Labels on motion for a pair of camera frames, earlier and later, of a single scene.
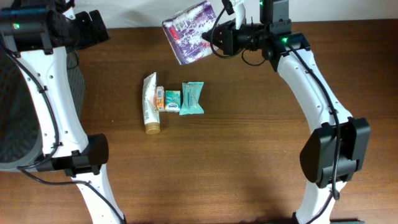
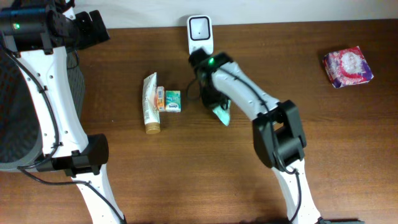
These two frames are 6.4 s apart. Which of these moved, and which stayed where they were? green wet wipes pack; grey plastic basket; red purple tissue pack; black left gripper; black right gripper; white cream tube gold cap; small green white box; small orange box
Moved: black right gripper; green wet wipes pack; red purple tissue pack
Stayed: small green white box; grey plastic basket; black left gripper; small orange box; white cream tube gold cap
